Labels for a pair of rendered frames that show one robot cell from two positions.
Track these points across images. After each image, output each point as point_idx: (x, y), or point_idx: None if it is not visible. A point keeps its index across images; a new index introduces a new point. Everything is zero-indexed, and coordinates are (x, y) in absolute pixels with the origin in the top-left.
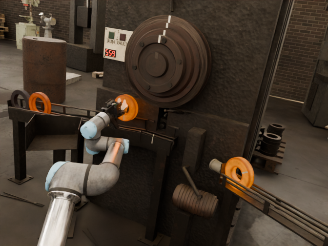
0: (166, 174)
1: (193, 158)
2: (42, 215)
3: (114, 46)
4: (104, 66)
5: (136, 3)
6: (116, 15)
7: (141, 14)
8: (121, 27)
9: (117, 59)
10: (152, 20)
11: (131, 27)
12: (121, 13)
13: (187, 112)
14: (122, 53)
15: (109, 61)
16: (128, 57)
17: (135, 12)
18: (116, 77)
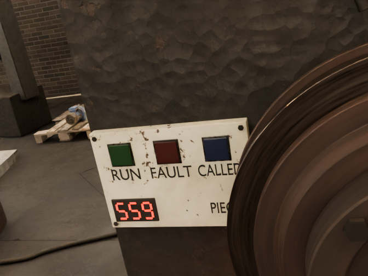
0: None
1: None
2: None
3: (145, 187)
4: (122, 248)
5: (184, 20)
6: (118, 83)
7: (218, 55)
8: (149, 116)
9: (168, 223)
10: (337, 87)
11: (188, 107)
12: (132, 70)
13: None
14: (180, 202)
15: (137, 231)
16: (246, 249)
17: (190, 55)
18: (178, 271)
